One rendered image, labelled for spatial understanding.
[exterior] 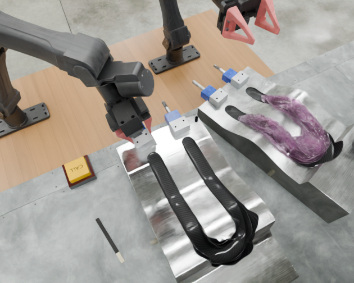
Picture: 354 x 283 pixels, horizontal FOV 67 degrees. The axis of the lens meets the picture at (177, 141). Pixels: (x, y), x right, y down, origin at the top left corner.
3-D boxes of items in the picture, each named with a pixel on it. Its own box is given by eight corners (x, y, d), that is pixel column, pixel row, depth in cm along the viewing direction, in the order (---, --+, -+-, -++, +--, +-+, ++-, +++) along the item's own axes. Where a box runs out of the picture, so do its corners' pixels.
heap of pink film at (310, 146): (232, 122, 84) (237, 107, 77) (266, 91, 90) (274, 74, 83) (304, 178, 75) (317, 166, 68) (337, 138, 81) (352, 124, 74)
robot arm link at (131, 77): (159, 76, 60) (135, 30, 51) (147, 106, 56) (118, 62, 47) (117, 78, 65) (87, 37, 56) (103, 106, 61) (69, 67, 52)
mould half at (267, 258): (121, 161, 84) (112, 140, 72) (194, 128, 90) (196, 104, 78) (201, 335, 62) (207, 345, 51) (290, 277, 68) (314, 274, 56)
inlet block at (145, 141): (120, 114, 79) (114, 108, 74) (135, 106, 80) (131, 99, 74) (140, 152, 76) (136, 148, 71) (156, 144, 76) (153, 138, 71)
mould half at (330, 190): (196, 117, 92) (199, 96, 82) (244, 76, 101) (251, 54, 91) (327, 223, 75) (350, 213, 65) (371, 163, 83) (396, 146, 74)
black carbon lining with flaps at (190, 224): (144, 159, 77) (140, 143, 68) (193, 136, 80) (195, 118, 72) (206, 281, 62) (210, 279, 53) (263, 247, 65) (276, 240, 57)
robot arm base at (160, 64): (203, 40, 99) (193, 29, 102) (154, 59, 95) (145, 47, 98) (201, 56, 106) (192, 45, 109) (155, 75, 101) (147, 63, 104)
